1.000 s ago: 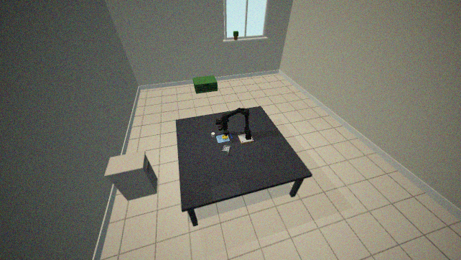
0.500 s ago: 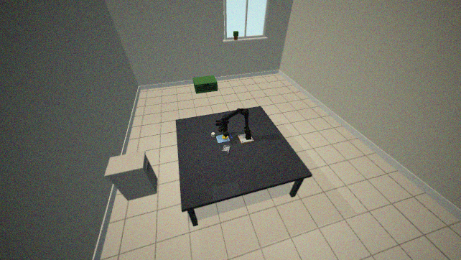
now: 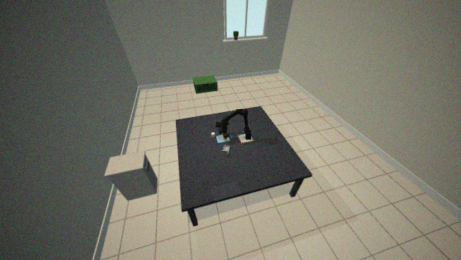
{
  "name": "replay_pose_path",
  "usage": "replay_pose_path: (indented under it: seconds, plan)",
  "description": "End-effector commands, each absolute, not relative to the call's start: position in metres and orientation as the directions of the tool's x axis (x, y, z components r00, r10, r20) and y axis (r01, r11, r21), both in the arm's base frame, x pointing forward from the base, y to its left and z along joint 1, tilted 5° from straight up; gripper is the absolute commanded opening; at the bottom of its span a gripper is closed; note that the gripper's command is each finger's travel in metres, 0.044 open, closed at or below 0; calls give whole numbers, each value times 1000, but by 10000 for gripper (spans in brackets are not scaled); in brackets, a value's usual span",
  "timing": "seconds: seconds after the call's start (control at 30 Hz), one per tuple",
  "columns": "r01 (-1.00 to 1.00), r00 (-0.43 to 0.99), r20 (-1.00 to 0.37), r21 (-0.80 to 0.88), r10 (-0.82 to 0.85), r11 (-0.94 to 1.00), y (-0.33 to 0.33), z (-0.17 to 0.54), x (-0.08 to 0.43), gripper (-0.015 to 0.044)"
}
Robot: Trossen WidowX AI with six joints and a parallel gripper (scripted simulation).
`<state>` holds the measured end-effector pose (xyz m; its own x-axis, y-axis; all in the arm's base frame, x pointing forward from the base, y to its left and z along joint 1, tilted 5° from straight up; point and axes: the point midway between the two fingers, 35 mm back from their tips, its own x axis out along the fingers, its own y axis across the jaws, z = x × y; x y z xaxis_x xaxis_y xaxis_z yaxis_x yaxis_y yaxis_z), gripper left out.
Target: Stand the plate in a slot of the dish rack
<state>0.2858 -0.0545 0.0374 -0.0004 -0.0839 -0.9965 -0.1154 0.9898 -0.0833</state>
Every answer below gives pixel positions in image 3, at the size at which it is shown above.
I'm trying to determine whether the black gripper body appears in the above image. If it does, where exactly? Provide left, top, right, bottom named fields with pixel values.
left=221, top=127, right=229, bottom=138

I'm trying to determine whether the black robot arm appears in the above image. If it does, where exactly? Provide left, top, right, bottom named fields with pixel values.
left=215, top=109, right=251, bottom=140

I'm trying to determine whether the white dish rack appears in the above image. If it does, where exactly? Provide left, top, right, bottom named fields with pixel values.
left=221, top=145, right=230, bottom=156

